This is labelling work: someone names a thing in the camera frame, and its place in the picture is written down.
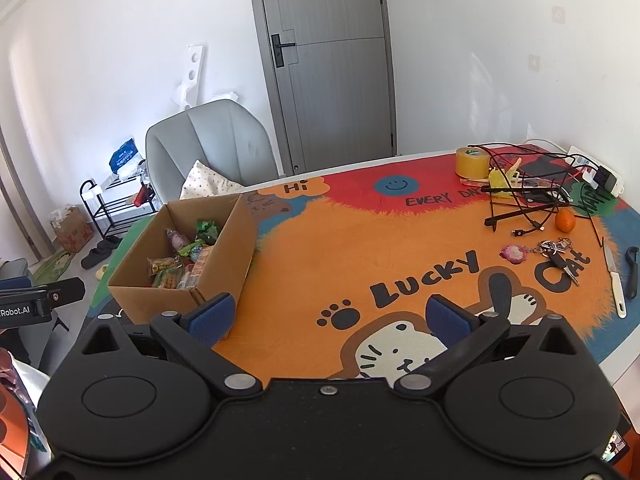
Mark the black slippers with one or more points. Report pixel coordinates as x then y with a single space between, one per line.
100 255

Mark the yellow plastic clip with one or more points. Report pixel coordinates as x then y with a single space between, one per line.
500 180

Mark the grey door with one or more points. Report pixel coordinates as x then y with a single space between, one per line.
330 85

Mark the dark green snack packet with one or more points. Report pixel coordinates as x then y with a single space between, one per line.
207 230

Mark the green floor mat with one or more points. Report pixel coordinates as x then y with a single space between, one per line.
52 267

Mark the brown rice cracker packet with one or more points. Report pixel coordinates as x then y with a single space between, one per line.
204 261

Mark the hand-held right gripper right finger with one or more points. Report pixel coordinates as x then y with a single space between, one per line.
447 320

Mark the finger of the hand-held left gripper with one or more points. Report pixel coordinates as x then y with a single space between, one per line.
62 291

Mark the grey chair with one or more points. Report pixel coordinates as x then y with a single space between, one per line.
220 140

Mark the printed cardboard box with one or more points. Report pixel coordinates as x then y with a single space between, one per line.
72 230

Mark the colourful printed table mat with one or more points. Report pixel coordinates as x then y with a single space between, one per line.
350 240

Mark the dotted white pillow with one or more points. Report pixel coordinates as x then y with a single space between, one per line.
205 182

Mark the orange tangerine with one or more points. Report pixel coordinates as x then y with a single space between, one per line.
565 221

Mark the black charger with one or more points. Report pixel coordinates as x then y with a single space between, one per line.
605 177

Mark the purple snack packet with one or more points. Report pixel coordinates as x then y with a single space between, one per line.
176 239

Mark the white power strip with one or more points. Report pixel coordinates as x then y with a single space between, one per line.
617 187

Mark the bunch of keys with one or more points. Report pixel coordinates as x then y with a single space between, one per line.
555 255

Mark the brown cardboard box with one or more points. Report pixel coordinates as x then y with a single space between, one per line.
220 265

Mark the yellow tape roll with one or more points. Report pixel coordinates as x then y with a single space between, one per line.
472 164

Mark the black shoe rack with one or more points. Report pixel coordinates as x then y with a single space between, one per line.
100 210

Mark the white wall cover plate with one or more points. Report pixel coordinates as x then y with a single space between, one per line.
558 15

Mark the white foam board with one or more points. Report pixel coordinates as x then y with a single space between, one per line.
191 75

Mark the grey sofa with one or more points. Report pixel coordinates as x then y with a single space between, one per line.
12 270

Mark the blue white plastic bag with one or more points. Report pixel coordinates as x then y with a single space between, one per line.
122 157

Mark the bright green snack packet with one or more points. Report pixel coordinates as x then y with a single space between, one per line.
192 249

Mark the black curved tool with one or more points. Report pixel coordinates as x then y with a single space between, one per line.
634 275

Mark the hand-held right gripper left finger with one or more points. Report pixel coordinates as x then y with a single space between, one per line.
214 317

